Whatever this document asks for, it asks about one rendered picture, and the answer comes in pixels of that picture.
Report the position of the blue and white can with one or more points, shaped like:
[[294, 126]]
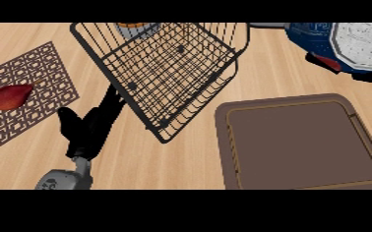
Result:
[[334, 46]]

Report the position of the brown patterned placemat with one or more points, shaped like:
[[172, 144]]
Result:
[[36, 90]]

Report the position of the grey and orange can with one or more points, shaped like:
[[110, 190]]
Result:
[[134, 28]]

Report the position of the red sweet potato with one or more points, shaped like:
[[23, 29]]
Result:
[[14, 95]]

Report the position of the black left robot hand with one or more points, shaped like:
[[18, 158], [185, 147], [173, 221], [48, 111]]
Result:
[[92, 127]]

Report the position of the brown rectangular tray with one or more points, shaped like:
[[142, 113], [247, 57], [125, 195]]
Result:
[[296, 142]]

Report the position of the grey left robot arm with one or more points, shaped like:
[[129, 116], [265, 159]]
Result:
[[66, 178]]

